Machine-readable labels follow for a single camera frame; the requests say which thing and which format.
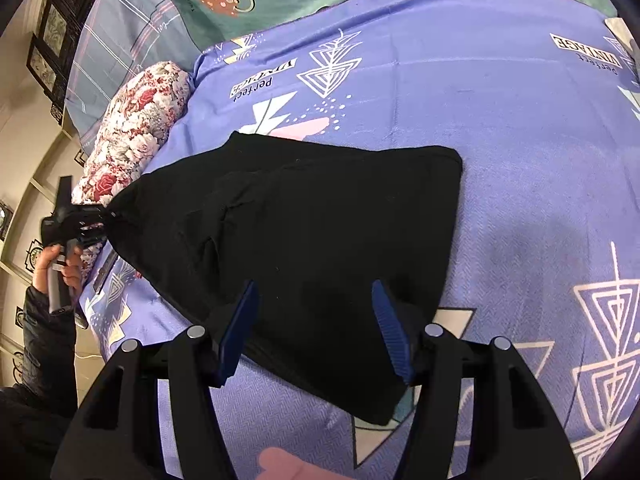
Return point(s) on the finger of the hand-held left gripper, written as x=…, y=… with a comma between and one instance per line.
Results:
x=92, y=237
x=92, y=214

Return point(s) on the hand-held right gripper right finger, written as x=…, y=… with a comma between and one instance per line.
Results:
x=392, y=330

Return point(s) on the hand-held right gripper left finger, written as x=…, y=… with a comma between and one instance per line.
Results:
x=240, y=330

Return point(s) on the black pants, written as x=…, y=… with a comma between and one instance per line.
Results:
x=325, y=210

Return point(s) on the person's left forearm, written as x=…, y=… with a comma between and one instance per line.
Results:
x=40, y=360

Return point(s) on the person's left hand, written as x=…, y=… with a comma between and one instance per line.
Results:
x=75, y=270

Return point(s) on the floral pillow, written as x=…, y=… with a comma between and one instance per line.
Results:
x=135, y=125

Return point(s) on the blue plaid pillow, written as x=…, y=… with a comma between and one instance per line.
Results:
x=115, y=35

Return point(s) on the purple printed bed sheet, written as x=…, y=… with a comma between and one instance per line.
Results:
x=500, y=135

